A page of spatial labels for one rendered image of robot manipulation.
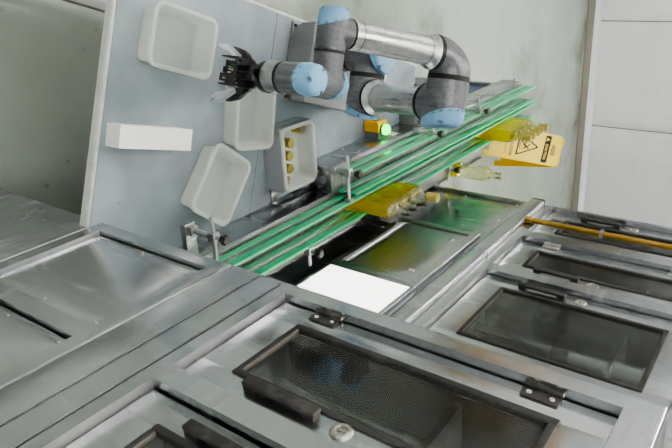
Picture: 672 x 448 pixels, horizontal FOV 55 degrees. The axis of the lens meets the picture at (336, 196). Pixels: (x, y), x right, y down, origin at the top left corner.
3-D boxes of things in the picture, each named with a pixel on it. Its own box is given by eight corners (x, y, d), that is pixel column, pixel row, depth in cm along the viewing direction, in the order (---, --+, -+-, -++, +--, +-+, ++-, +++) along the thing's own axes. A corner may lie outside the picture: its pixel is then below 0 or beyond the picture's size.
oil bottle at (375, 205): (345, 209, 241) (393, 220, 229) (344, 195, 239) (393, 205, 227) (353, 204, 245) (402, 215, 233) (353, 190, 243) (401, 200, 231)
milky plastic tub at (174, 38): (136, -3, 170) (157, -3, 165) (199, 20, 189) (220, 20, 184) (126, 63, 171) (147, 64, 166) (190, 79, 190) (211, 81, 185)
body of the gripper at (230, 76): (220, 53, 157) (256, 55, 150) (244, 60, 164) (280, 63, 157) (215, 84, 157) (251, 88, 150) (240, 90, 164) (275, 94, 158)
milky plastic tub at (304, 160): (267, 190, 223) (286, 194, 218) (262, 127, 215) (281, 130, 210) (299, 175, 236) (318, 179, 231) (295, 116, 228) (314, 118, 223)
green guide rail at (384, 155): (337, 173, 232) (355, 176, 228) (337, 170, 232) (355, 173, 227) (521, 86, 362) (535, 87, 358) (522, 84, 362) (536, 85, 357)
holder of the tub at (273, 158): (268, 203, 225) (285, 207, 221) (261, 127, 216) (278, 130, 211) (299, 189, 238) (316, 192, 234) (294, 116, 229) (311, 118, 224)
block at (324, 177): (315, 191, 235) (330, 194, 231) (313, 166, 232) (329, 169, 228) (321, 188, 238) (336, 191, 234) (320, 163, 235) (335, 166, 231)
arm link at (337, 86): (355, 57, 158) (328, 50, 149) (349, 102, 160) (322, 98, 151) (329, 55, 163) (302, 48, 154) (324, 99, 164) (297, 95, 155)
